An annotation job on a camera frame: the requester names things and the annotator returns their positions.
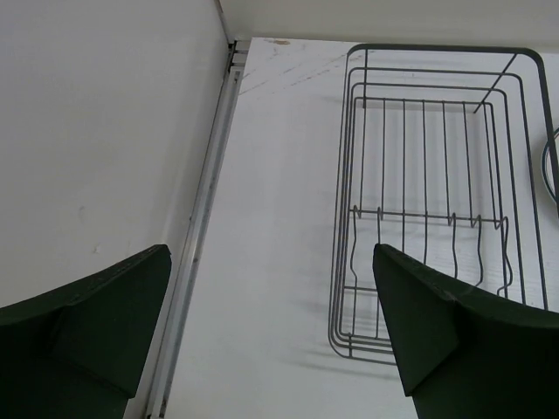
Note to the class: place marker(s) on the aluminium table edge rail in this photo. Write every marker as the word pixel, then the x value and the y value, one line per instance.
pixel 187 264

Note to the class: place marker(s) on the grey wire dish rack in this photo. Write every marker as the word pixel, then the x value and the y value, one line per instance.
pixel 440 157

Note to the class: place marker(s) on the white plate with green rim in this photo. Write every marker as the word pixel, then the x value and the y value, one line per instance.
pixel 547 172

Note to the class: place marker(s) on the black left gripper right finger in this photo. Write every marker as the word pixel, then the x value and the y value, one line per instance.
pixel 462 352

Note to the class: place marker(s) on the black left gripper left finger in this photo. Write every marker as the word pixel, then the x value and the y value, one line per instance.
pixel 78 351

